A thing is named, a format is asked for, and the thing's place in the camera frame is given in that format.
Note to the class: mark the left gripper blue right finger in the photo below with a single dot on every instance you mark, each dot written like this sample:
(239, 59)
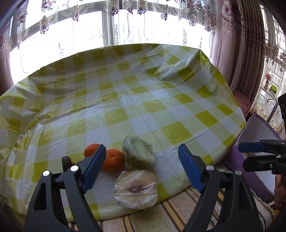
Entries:
(193, 167)

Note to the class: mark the cut fruit half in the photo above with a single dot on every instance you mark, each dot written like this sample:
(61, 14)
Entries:
(136, 189)

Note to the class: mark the pink floral curtain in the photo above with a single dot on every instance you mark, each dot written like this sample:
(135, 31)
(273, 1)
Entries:
(240, 46)

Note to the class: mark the right hand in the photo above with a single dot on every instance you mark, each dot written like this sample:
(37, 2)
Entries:
(279, 192)

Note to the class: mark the purple white cardboard box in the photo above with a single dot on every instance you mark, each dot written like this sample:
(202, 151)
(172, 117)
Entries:
(259, 154)

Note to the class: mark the green checkered plastic tablecloth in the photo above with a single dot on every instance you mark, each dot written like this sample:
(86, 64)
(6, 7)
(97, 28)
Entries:
(166, 95)

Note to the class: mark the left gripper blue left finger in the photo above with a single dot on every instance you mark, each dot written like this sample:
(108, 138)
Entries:
(90, 168)

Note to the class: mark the green fruit half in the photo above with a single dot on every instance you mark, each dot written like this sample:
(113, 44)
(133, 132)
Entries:
(137, 152)

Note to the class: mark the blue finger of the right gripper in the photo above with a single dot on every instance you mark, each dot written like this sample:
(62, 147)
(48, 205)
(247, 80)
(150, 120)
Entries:
(256, 147)
(259, 163)

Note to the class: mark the orange with green stem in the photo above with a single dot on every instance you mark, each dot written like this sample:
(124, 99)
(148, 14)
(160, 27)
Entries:
(114, 161)

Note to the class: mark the green object on table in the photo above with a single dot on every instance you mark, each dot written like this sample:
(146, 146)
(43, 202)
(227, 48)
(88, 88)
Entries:
(273, 89)

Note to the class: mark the small orange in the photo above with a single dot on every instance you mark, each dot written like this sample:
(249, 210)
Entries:
(90, 149)

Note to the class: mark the dark wrinkled fruit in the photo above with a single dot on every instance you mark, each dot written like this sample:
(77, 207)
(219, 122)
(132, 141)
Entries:
(67, 163)

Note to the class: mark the white side table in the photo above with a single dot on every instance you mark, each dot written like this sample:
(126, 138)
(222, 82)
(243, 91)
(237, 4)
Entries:
(266, 105)

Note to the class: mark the sheer floral window valance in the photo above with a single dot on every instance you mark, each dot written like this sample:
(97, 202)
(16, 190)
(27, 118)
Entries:
(45, 13)

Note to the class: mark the pink lollipop ornament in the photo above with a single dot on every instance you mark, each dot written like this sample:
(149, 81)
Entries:
(268, 79)

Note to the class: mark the pink plastic stool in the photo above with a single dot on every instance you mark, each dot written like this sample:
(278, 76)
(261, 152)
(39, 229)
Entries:
(243, 101)

